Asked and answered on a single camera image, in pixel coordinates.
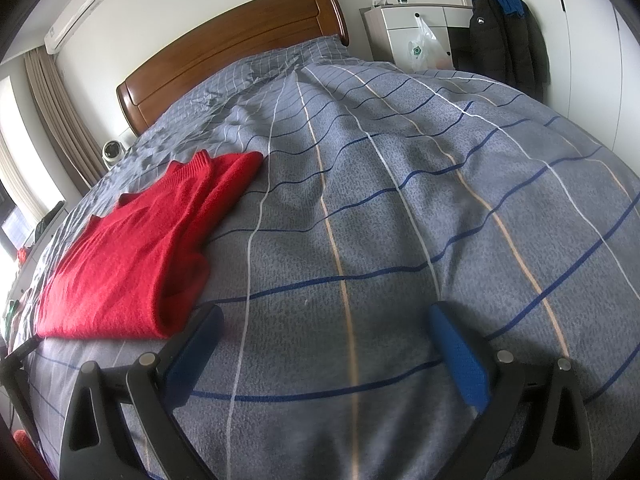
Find white round camera device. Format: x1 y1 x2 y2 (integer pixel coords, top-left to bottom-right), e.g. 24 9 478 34
102 140 127 169

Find white wardrobe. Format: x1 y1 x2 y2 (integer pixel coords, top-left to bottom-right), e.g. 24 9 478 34
523 0 639 171

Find white plastic bag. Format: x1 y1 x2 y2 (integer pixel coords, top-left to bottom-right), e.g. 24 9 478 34
408 13 451 73

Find white dresser cabinet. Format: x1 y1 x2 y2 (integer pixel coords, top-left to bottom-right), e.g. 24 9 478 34
360 3 473 72

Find wooden headboard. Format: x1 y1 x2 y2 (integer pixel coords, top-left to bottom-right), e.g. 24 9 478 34
116 0 349 136

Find beige curtain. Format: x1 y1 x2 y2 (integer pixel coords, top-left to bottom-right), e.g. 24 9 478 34
24 47 106 195

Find red knit sweater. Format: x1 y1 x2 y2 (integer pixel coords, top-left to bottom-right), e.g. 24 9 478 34
36 151 264 339

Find grey plaid duvet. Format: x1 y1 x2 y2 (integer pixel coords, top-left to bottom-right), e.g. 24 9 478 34
16 37 639 479

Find white air conditioner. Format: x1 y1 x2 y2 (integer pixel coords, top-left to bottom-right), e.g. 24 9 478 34
44 0 103 55

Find black jacket on chair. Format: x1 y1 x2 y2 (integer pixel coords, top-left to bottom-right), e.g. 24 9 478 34
470 0 550 101

